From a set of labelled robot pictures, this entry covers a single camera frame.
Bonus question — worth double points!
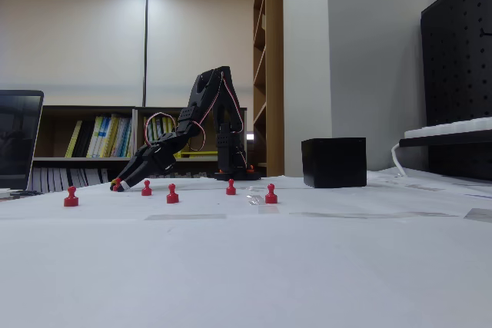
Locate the black square bin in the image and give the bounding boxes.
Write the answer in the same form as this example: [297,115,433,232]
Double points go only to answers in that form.
[301,137,368,189]

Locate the wide yellow binder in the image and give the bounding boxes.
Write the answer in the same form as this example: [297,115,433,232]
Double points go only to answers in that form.
[178,135,194,159]

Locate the light blue white book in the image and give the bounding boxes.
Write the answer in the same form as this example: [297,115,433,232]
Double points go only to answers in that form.
[115,116,134,159]

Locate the low wooden bookshelf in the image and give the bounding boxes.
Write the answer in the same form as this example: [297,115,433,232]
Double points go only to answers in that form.
[32,104,136,194]
[134,106,249,180]

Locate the white yellow book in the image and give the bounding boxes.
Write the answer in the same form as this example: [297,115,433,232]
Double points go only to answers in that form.
[86,115,105,159]

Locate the black book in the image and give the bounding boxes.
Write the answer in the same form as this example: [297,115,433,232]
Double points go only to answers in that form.
[71,120,96,159]

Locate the slim yellow book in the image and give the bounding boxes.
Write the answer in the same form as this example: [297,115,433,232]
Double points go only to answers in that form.
[64,120,84,159]

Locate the black laptop screen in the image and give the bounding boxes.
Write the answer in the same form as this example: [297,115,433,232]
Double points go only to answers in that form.
[0,90,45,192]

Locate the thin black vertical pole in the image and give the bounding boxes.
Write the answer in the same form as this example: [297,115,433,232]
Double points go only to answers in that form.
[142,0,150,108]

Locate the white paper table cover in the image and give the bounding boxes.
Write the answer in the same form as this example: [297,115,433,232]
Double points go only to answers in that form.
[0,174,492,328]

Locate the tall wooden bookshelf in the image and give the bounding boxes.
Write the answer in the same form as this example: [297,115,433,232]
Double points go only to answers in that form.
[252,0,284,177]

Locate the white power strip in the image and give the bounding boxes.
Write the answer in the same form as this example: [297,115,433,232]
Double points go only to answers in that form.
[403,115,492,140]

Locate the black pegboard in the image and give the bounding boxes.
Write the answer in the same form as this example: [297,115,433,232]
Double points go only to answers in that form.
[420,0,492,182]

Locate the white power cable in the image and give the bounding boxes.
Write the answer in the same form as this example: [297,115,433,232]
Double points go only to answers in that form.
[391,142,409,177]

